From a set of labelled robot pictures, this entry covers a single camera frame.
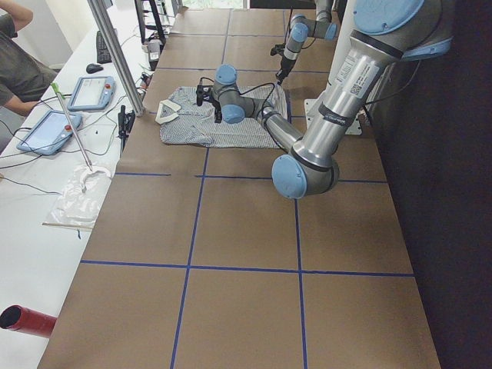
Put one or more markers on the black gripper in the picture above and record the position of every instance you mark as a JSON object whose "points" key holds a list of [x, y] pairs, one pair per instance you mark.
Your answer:
{"points": [[284, 64], [217, 109]]}

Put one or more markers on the navy white striped polo shirt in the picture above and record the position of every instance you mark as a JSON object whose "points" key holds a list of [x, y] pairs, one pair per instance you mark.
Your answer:
{"points": [[184, 123]]}

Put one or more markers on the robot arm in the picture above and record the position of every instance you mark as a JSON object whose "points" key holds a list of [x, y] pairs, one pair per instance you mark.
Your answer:
{"points": [[384, 32], [299, 30]]}

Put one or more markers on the black tool on table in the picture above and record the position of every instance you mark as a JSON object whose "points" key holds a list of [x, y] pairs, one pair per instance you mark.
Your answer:
{"points": [[125, 125]]}

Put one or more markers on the far blue teach pendant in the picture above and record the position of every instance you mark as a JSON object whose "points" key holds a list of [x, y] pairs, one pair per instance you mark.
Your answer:
{"points": [[92, 93]]}

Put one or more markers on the blue teach pendant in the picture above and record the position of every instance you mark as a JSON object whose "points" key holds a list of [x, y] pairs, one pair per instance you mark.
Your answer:
{"points": [[48, 136], [92, 93]]}

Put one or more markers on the black keyboard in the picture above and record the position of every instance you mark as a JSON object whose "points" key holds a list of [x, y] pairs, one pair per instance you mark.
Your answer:
{"points": [[103, 54]]}

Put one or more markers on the black computer mouse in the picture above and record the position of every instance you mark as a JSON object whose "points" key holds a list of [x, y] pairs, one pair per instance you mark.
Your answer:
{"points": [[93, 68]]}

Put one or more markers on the metal rod green tip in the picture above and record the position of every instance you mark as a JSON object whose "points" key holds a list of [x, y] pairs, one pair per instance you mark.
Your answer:
{"points": [[61, 100]]}

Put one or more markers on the clear plastic bag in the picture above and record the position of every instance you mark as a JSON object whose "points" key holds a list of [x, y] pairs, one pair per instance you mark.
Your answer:
{"points": [[81, 198]]}

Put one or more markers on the near blue teach pendant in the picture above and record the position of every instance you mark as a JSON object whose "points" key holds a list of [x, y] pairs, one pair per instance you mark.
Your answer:
{"points": [[48, 136]]}

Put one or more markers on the person in grey shirt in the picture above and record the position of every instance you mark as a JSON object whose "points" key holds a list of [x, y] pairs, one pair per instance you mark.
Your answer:
{"points": [[24, 79]]}

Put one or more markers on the red cylinder tube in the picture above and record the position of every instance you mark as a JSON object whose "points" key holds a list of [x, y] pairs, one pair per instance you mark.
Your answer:
{"points": [[27, 321]]}

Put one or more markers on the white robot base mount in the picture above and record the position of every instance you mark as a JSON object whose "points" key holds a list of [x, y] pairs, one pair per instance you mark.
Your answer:
{"points": [[313, 107]]}

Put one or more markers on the aluminium profile post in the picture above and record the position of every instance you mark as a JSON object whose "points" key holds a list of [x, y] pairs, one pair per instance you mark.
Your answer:
{"points": [[105, 26]]}

